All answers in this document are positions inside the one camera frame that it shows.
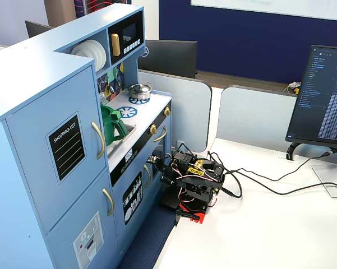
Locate silver monitor stand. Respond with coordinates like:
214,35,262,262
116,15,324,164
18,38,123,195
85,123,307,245
311,147,337,200

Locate whiteboard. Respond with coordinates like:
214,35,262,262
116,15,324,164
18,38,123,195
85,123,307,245
190,0,337,22

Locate steel pot with lid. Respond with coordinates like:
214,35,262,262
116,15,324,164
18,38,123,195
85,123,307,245
128,82,153,100

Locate computer monitor with code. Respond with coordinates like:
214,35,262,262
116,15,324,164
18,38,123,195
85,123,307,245
285,44,337,150

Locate black monitor bracket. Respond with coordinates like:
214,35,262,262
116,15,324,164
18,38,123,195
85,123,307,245
285,142,301,161

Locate hanging toy utensils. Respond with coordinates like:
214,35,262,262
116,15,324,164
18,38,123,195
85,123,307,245
99,68,123,101

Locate green plastic pitcher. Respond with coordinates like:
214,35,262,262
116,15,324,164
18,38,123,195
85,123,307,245
100,104,129,147

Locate toy microwave with yellow handle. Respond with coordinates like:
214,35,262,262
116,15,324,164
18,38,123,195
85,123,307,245
107,11,145,67

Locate blue door with dishes print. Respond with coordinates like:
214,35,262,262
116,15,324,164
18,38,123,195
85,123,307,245
111,164,155,254

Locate freezer door with dispenser print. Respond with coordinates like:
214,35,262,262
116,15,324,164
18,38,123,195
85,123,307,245
44,167,121,269

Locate grey desk divider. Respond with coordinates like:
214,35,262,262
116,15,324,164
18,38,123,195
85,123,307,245
216,84,298,145
137,68,213,154

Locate stack of white plates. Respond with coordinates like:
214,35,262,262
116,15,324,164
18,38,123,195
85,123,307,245
71,39,107,72

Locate fridge door with shopping list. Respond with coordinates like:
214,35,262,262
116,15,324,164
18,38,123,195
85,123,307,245
4,63,108,235

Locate black monitor back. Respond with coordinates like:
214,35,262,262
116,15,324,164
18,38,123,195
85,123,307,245
24,20,54,39
138,39,198,80

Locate blue toy kitchen body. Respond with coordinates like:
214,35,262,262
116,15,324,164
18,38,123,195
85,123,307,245
0,2,173,269

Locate white and yellow clutter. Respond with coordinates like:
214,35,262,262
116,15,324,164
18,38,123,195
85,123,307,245
282,81,302,95

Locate blue oven door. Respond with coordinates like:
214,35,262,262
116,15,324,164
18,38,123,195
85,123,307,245
151,116,172,182

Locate grey toy sink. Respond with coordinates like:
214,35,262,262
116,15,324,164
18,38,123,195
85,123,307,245
105,124,137,160

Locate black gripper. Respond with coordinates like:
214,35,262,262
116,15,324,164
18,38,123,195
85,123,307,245
159,164,178,187

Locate red table clamp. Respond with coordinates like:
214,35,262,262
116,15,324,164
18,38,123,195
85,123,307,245
176,201,207,225

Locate long black cable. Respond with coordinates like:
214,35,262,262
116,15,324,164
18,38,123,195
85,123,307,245
223,168,337,200
207,150,333,197

